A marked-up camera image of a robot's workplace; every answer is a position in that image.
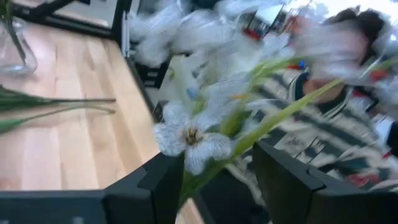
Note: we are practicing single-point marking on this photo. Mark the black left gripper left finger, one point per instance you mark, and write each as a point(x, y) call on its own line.
point(149, 193)

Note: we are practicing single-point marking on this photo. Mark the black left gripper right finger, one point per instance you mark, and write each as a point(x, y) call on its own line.
point(283, 186)

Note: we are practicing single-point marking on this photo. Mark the white artificial flower bunch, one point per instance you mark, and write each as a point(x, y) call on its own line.
point(192, 137)

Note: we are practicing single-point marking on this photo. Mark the yellow red artificial tulip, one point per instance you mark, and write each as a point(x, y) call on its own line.
point(9, 124)

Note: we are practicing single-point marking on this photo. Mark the clear glass vase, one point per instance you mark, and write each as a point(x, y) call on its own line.
point(18, 67)

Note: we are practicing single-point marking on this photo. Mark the person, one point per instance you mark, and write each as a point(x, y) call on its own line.
point(335, 124)

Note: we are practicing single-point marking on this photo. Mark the black table frame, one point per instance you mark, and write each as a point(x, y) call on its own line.
point(121, 25)

